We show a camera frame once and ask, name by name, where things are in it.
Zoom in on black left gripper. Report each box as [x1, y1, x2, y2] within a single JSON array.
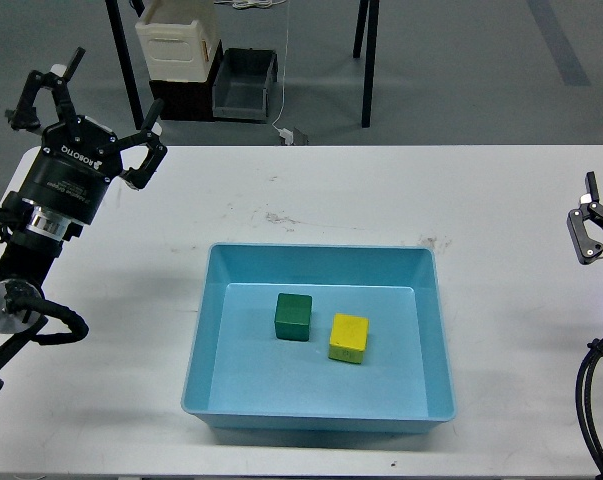
[[5, 47, 170, 227]]

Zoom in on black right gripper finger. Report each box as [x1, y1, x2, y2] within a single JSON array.
[[567, 171, 603, 265]]

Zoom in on yellow block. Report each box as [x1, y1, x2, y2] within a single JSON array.
[[328, 313, 369, 364]]

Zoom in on green block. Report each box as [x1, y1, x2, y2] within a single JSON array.
[[274, 293, 312, 342]]

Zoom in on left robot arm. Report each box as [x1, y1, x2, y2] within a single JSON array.
[[0, 48, 167, 391]]

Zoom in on light blue plastic box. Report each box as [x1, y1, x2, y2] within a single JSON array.
[[181, 244, 456, 434]]

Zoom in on black crate under cream crate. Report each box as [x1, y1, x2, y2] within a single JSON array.
[[149, 42, 224, 122]]

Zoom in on black table leg left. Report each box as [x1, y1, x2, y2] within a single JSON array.
[[105, 0, 143, 128]]

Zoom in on black table leg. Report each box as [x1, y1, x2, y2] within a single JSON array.
[[352, 0, 380, 128], [105, 0, 143, 128]]

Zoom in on cream plastic crate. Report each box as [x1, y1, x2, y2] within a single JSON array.
[[135, 0, 220, 83]]

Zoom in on grey open bin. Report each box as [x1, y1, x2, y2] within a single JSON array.
[[212, 48, 278, 123]]

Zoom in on white power adapter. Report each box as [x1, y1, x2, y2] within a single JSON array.
[[278, 128, 294, 146]]

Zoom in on black table leg right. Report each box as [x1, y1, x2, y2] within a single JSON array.
[[352, 0, 380, 128]]

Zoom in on white hanging cable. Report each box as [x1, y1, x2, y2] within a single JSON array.
[[272, 0, 290, 132]]

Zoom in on white cable bundle on floor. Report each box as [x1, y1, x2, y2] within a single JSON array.
[[215, 0, 287, 12]]

